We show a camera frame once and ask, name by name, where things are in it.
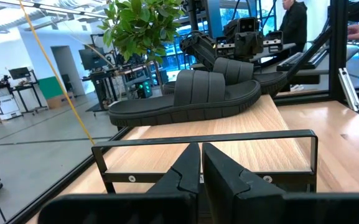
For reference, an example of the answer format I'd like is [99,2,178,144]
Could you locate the silver angle bracket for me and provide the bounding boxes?
[337,67,359,113]

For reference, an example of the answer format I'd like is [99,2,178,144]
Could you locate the person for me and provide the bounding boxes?
[278,0,308,57]

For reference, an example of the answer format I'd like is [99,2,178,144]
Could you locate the brown cardboard box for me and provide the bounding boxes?
[45,91,74,110]

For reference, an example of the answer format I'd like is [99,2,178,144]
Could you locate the black computer monitor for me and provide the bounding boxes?
[7,67,32,80]
[78,46,108,71]

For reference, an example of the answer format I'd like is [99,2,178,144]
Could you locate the black equipment cart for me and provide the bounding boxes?
[0,80,48,114]

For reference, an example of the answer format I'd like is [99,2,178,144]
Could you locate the green partition panel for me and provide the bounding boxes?
[37,76,64,101]

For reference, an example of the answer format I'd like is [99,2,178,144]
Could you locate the black standing desk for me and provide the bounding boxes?
[82,62,155,110]

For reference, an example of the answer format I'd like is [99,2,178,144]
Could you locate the green potted plant black pot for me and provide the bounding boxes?
[97,0,186,94]

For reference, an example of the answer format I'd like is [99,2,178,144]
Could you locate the wooden shelf black metal frame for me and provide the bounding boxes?
[91,94,319,195]

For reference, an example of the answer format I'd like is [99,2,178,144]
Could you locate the yellow hanging cable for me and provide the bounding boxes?
[17,0,95,146]

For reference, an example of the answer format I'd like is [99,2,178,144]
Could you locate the black rubber slide sandal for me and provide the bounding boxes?
[162,57,289,99]
[108,69,263,128]

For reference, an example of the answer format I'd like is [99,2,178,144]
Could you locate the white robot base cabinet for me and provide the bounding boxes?
[0,94,23,121]

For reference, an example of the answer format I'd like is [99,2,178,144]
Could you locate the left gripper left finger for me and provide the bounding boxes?
[37,142,201,224]

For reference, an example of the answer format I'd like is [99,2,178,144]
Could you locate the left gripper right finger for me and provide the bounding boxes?
[202,142,359,224]

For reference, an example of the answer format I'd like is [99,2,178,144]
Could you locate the computer tower green lights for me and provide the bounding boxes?
[135,79,154,99]

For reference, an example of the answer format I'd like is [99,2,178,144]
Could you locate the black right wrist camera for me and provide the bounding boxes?
[223,17,259,37]

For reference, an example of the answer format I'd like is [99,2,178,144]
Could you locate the grey desk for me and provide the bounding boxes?
[250,42,330,85]

